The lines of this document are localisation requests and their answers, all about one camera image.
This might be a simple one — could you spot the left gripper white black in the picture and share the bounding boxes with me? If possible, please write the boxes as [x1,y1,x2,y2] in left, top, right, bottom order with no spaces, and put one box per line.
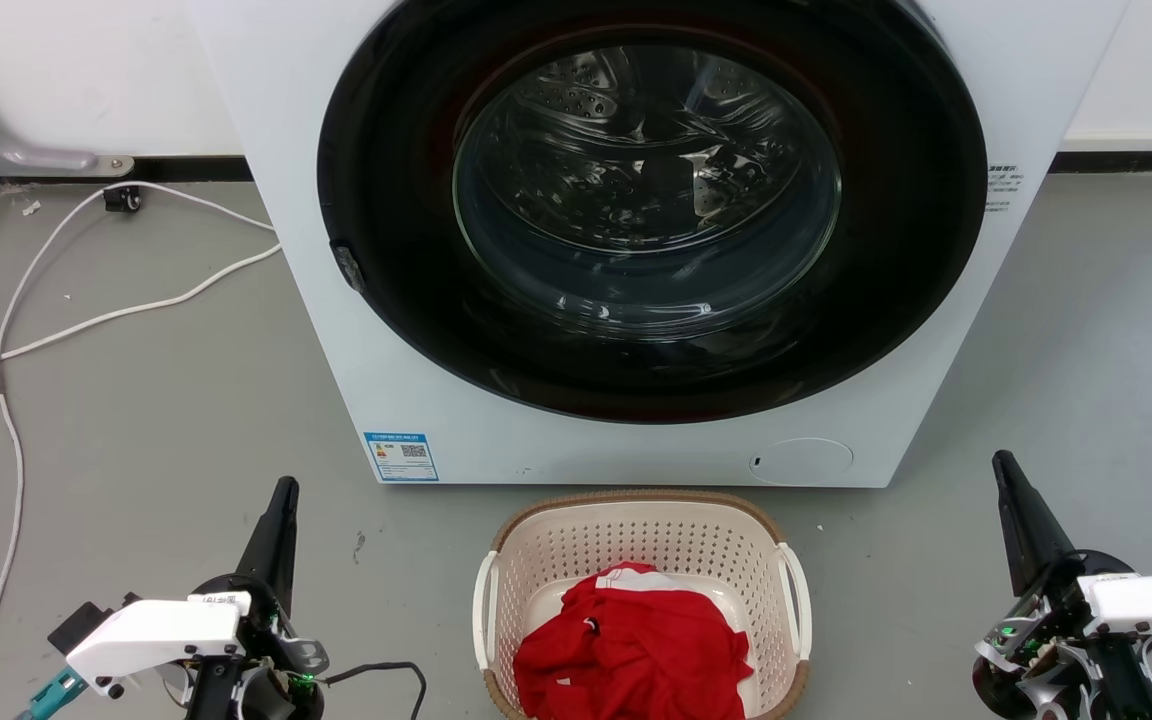
[46,476,330,720]

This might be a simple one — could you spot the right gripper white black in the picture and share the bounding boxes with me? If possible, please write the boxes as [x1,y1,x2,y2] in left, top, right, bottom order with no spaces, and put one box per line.
[971,449,1152,720]

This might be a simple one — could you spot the beige perforated laundry basket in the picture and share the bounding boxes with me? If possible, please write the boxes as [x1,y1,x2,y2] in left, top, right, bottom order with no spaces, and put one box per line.
[472,489,814,720]

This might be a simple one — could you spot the blue energy label sticker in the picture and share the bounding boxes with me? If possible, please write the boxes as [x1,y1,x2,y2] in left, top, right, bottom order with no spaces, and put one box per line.
[363,431,440,483]

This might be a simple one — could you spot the round white filter cover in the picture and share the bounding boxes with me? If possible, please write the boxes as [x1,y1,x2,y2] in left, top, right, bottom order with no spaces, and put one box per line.
[748,437,855,488]

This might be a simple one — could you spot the black round washer door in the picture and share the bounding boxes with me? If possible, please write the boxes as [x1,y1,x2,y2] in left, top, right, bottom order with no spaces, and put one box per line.
[317,0,989,425]

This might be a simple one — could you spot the black text label sticker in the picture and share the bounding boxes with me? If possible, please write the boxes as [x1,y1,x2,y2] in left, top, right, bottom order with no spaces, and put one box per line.
[985,164,1023,214]

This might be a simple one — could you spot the red garment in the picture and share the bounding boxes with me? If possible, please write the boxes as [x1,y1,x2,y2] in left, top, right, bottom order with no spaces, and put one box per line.
[513,561,755,720]

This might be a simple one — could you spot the white front-load washing machine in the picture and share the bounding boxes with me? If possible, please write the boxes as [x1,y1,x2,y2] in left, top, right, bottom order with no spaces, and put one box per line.
[188,0,1133,490]

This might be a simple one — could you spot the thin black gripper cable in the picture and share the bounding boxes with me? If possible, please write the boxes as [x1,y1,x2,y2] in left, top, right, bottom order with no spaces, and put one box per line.
[320,661,428,720]

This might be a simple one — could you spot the thick white power cable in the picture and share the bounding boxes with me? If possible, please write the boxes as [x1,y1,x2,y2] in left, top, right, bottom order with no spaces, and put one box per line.
[0,243,283,384]

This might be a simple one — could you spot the thin white cable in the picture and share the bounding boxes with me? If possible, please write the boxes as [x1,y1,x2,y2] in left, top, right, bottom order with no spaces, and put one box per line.
[0,181,278,720]

